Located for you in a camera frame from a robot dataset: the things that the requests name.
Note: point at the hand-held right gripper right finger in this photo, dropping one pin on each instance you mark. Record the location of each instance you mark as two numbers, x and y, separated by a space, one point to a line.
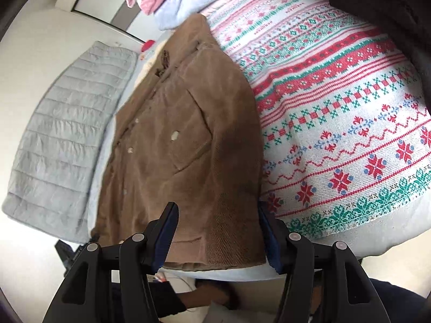
269 242

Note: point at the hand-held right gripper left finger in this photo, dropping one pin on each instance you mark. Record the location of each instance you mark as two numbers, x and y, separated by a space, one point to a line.
170 232

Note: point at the brown slipper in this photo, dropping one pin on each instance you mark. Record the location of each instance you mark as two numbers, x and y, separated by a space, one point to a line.
215 292

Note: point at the black object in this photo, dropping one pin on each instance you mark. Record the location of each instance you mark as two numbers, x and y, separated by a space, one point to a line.
67 252

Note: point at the grey quilted jacket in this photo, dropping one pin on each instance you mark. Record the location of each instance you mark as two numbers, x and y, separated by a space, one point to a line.
67 134

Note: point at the person's dark trousers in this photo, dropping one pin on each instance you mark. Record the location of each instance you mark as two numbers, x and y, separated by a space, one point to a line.
400 299

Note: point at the red green patterned blanket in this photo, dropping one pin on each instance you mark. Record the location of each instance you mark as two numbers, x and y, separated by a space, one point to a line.
336 107

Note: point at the small red object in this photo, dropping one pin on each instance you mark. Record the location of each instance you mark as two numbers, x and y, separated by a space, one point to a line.
148 45

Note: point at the lavender folded cloth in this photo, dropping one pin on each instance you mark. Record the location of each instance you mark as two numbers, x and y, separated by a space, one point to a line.
188 3

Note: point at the dark cloth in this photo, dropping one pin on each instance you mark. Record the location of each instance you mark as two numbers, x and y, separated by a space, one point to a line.
387 3

